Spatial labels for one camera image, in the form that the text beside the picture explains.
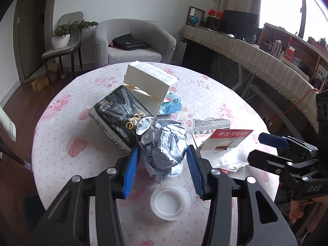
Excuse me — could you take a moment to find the white cardboard box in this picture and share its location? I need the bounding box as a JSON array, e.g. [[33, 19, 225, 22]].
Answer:
[[123, 61, 179, 118]]

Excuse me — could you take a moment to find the black table leg with sock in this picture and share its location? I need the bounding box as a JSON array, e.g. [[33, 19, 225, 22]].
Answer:
[[0, 136, 33, 172]]

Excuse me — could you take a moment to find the dark wooden door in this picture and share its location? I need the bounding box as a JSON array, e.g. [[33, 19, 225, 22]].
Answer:
[[13, 0, 52, 83]]

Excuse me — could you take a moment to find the black bag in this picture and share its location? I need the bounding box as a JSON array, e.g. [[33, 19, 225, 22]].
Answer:
[[111, 33, 149, 51]]

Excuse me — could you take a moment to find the grey dining chair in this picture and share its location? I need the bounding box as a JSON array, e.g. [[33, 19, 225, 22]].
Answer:
[[42, 11, 84, 92]]

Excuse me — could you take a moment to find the red string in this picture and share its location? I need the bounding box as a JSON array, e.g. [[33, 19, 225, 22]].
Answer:
[[269, 89, 321, 124]]

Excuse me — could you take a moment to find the white plastic lid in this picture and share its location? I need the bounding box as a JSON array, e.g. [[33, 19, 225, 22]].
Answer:
[[150, 184, 191, 221]]

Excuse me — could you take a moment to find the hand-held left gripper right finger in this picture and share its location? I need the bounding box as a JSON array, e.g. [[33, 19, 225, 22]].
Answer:
[[187, 145, 299, 246]]

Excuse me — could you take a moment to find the white printed torn card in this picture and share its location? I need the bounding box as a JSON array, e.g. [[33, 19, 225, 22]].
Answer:
[[192, 118, 231, 148]]

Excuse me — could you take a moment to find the grey armchair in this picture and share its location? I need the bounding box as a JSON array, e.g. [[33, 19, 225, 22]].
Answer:
[[94, 18, 177, 68]]

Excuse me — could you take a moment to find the black trash bin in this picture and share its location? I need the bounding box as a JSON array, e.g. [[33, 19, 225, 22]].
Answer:
[[22, 195, 49, 233]]

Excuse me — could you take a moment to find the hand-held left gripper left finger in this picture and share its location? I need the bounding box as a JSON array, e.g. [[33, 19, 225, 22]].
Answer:
[[32, 147, 141, 246]]

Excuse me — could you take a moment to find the black tissue pack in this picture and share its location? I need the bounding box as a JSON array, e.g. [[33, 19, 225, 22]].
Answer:
[[89, 85, 157, 156]]

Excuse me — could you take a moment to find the black monitor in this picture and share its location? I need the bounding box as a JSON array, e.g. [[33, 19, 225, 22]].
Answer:
[[221, 10, 259, 34]]

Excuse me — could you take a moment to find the red white torn card package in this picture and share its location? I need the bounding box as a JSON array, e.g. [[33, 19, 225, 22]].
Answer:
[[199, 129, 254, 173]]

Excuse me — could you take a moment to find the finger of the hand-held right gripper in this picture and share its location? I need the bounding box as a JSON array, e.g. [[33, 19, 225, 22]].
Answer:
[[258, 132, 320, 158], [247, 149, 319, 178]]

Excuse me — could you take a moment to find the wooden shelf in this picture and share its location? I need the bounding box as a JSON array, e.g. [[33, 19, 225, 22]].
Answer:
[[257, 23, 328, 91]]

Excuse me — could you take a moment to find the grey paper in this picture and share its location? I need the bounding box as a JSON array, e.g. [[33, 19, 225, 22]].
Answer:
[[138, 119, 189, 185]]

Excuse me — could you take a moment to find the blue cartoon tissue packet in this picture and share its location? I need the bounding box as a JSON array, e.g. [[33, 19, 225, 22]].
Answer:
[[156, 92, 184, 116]]

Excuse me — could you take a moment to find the potted green plant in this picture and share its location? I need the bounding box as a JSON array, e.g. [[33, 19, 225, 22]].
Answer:
[[51, 20, 99, 49]]

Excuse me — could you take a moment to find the white floor appliance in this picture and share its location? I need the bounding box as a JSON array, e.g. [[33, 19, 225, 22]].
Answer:
[[176, 40, 188, 66]]

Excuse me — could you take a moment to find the wooden picture frame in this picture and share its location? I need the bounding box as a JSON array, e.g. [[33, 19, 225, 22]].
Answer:
[[188, 6, 205, 27]]

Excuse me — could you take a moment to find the beige fringed desk cloth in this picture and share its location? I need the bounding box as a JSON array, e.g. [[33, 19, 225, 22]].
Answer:
[[179, 25, 321, 132]]

